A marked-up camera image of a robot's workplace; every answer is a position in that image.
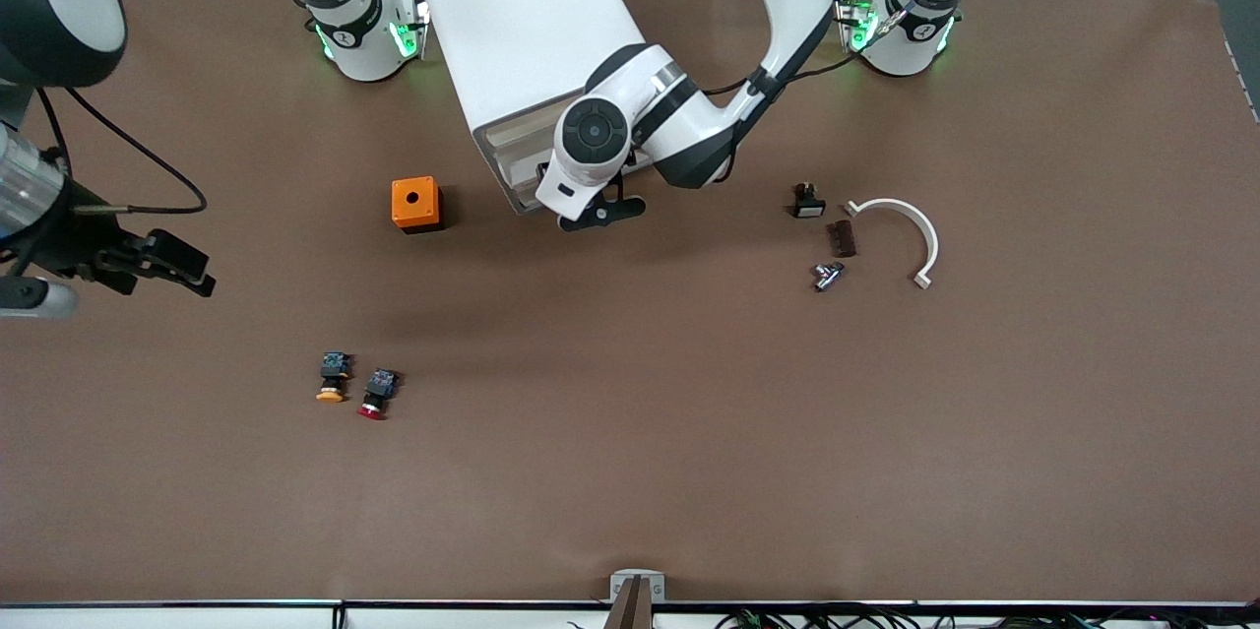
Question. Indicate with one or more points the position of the white drawer cabinet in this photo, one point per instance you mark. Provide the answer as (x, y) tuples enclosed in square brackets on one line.
[(512, 19)]

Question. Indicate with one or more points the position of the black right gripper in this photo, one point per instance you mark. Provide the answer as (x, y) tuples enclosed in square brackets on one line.
[(74, 243)]

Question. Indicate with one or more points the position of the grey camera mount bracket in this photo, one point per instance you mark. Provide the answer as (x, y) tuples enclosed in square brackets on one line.
[(637, 590)]

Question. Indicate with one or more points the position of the red mushroom push button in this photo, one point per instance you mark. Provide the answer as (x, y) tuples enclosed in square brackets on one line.
[(378, 391)]

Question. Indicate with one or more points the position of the silver metal switch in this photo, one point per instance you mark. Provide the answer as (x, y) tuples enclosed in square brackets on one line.
[(828, 276)]

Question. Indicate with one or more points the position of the black white-capped push button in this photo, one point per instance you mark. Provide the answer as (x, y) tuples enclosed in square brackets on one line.
[(809, 206)]

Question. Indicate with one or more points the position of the yellow mushroom push button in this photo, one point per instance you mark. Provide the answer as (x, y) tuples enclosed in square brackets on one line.
[(334, 375)]

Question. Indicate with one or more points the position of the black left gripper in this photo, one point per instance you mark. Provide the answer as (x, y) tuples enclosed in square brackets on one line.
[(541, 168)]

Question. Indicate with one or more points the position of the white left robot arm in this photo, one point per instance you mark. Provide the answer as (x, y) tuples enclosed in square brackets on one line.
[(689, 127)]

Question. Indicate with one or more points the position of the brown terminal block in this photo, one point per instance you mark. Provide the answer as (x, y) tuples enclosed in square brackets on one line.
[(842, 239)]

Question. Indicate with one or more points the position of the white curved plastic arc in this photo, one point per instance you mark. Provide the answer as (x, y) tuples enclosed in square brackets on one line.
[(922, 227)]

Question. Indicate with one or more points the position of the orange button enclosure box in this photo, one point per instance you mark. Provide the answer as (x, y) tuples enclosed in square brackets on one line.
[(414, 201)]

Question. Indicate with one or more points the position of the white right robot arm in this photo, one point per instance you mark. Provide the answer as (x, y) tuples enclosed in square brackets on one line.
[(359, 38)]

